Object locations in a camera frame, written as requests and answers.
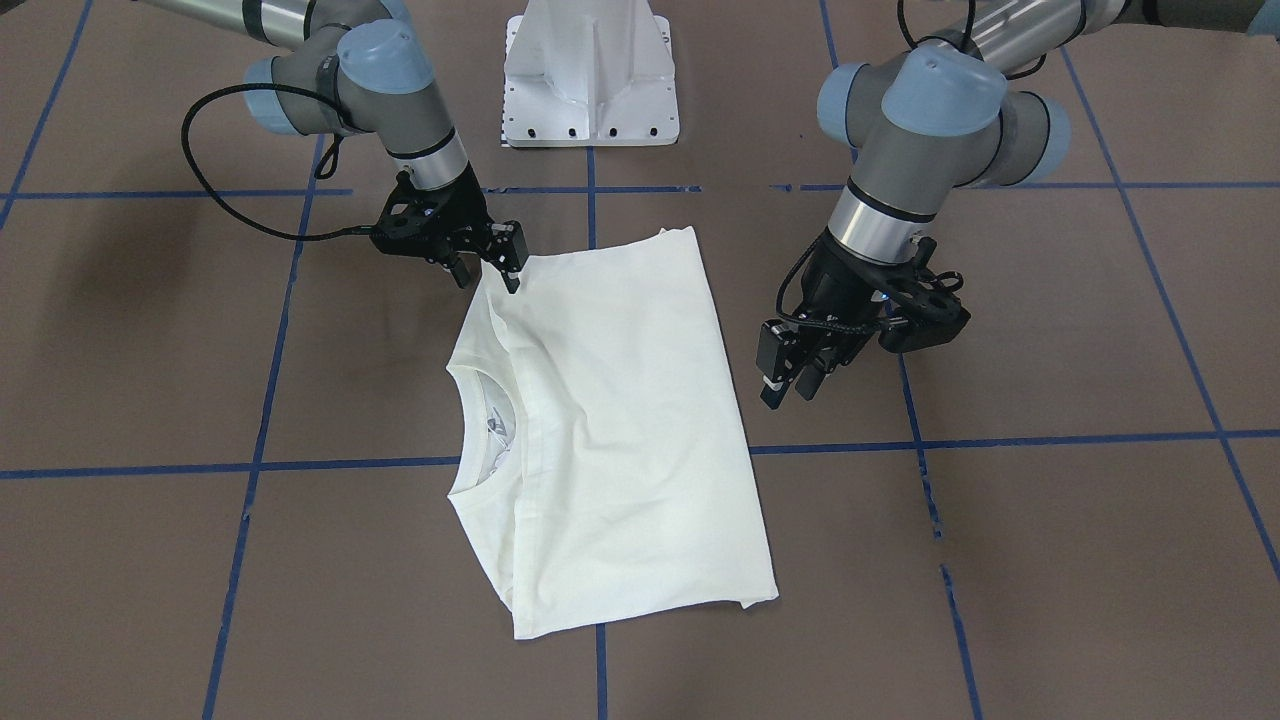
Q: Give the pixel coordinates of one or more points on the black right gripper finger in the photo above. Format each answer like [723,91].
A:
[463,272]
[511,279]

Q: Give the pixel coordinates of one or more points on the right grey silver robot arm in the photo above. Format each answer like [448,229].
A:
[349,68]

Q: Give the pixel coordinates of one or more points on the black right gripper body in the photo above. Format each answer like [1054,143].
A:
[462,203]

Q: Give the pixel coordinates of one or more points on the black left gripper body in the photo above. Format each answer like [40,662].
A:
[836,283]

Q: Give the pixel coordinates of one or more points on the cream long-sleeve printed shirt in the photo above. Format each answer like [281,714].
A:
[604,473]

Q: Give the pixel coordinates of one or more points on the left grey silver robot arm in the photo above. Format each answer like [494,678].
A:
[938,117]

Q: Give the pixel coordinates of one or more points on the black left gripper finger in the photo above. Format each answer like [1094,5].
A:
[774,392]
[810,379]

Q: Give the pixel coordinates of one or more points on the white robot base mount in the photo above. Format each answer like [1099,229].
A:
[589,73]

